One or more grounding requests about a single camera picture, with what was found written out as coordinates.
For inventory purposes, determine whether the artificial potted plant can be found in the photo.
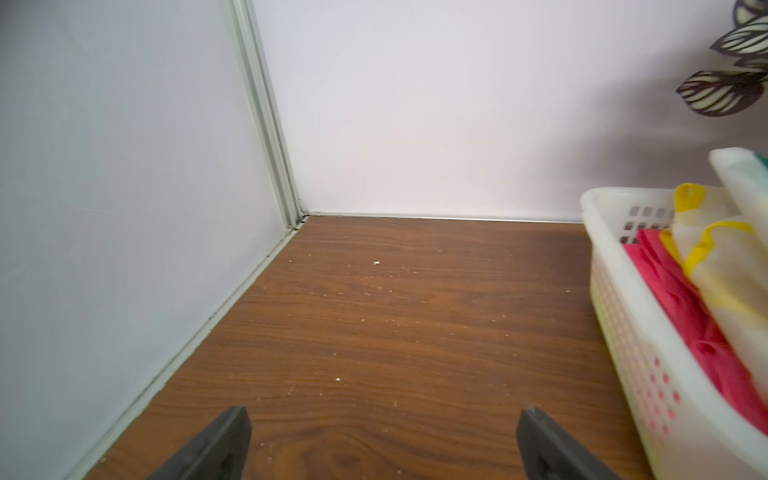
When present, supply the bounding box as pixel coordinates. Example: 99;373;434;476
676;1;767;118

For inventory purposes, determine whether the white plastic perforated basket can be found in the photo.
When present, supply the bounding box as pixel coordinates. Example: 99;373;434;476
580;187;767;479

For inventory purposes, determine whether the pink raincoat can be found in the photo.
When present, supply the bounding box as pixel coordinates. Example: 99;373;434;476
624;229;767;433

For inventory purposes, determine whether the green dinosaur raincoat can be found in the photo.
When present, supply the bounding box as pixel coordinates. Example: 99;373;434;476
670;147;767;401

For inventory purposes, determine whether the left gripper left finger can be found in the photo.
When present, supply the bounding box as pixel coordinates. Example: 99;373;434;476
147;406;252;480

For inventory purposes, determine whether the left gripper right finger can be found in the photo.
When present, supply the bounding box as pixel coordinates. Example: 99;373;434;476
516;407;620;480

